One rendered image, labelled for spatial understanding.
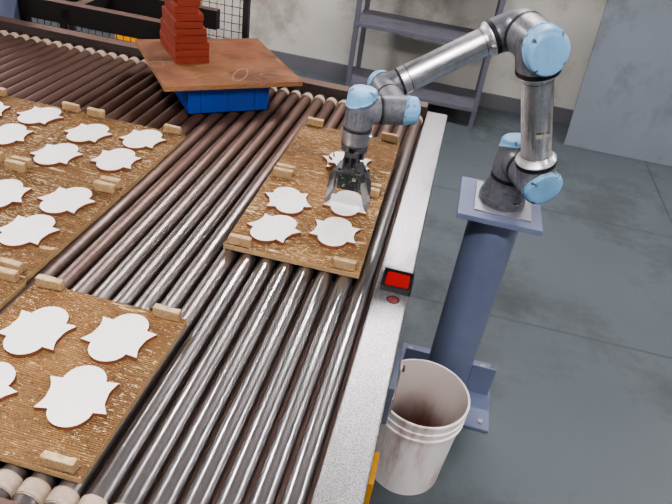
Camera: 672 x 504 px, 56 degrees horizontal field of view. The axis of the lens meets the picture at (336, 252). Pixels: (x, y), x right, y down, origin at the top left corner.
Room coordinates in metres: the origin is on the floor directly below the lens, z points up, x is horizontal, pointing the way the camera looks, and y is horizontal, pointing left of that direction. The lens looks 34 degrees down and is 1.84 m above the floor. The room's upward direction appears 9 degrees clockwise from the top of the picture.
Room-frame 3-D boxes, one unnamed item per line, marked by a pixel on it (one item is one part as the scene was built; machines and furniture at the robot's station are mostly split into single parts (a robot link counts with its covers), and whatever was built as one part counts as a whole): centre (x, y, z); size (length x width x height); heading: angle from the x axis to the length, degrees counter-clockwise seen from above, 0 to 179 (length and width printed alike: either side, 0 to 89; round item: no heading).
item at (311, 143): (1.90, 0.03, 0.93); 0.41 x 0.35 x 0.02; 173
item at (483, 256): (1.87, -0.51, 0.43); 0.38 x 0.38 x 0.87; 82
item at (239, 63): (2.33, 0.55, 1.03); 0.50 x 0.50 x 0.02; 30
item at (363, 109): (1.55, -0.01, 1.24); 0.09 x 0.08 x 0.11; 108
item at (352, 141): (1.55, -0.01, 1.16); 0.08 x 0.08 x 0.05
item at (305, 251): (1.48, 0.08, 0.93); 0.41 x 0.35 x 0.02; 173
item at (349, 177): (1.54, -0.01, 1.08); 0.09 x 0.08 x 0.12; 173
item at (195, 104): (2.27, 0.53, 0.97); 0.31 x 0.31 x 0.10; 30
